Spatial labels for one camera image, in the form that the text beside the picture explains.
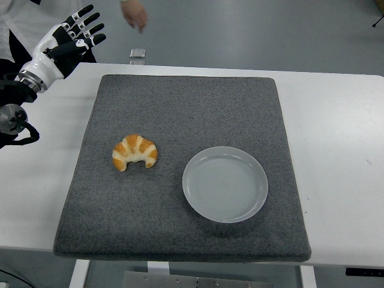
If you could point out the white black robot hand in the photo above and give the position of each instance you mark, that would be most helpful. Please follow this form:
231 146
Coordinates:
45 64

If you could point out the golden croissant bread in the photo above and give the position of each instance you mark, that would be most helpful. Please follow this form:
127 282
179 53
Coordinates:
133 148

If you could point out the small silver floor plate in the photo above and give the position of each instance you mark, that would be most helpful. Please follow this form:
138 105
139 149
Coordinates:
137 62

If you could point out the pale grey round plate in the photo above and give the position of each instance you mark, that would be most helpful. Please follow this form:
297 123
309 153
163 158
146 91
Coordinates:
225 186

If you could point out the silver floor socket box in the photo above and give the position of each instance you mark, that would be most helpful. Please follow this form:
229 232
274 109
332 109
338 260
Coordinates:
138 53

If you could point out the person's hand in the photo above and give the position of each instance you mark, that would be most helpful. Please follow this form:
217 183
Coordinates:
135 13

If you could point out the grey felt mat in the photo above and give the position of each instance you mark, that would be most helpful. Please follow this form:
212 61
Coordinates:
186 120

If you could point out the white table leg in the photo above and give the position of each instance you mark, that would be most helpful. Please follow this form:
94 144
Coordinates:
79 274
307 277

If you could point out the white table centre column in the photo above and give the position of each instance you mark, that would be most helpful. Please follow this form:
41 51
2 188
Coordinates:
158 268

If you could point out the black tripod leg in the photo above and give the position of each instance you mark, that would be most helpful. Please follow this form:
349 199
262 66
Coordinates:
378 22

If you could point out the black table control panel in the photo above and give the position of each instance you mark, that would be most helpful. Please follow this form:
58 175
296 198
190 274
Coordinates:
364 271

